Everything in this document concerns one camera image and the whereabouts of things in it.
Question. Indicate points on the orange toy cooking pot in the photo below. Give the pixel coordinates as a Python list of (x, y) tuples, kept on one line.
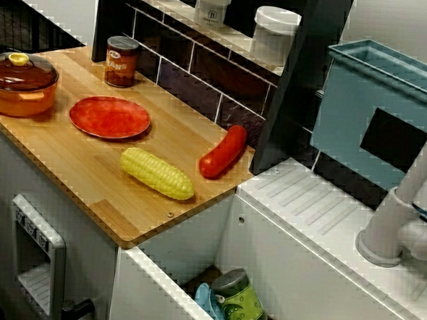
[(6, 104)]

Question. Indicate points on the small white-lidded plastic jar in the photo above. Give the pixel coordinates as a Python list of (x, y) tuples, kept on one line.
[(211, 11)]

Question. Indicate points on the grey toy faucet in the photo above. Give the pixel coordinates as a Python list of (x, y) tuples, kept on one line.
[(383, 228)]

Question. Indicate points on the black tiled backsplash shelf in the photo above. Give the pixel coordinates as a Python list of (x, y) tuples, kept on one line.
[(203, 90)]

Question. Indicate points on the green toy can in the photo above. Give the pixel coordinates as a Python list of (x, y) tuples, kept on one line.
[(240, 306)]

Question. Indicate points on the white toy kitchen cabinet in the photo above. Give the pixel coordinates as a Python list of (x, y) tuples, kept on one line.
[(1, 197)]

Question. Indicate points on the grey dispenser panel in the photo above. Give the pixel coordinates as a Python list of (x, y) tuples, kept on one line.
[(56, 266)]

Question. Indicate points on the red toy sausage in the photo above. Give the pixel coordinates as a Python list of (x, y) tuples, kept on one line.
[(221, 153)]

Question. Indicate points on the light blue toy cup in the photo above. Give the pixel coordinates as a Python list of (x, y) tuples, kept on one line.
[(205, 301)]

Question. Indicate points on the orange beans can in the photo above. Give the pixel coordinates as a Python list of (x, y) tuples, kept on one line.
[(120, 67)]

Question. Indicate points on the blue toy bin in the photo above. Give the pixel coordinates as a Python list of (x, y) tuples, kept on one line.
[(342, 120)]

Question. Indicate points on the yellow toy corn cob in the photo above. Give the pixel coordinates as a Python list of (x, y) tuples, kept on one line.
[(154, 172)]

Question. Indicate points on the brown lid with yellow knob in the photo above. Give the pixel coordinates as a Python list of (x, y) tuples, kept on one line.
[(30, 74)]

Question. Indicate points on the white toy sink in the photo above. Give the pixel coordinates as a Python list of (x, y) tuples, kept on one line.
[(302, 245)]

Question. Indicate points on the red round plate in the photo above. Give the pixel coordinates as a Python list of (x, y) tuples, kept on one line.
[(109, 117)]

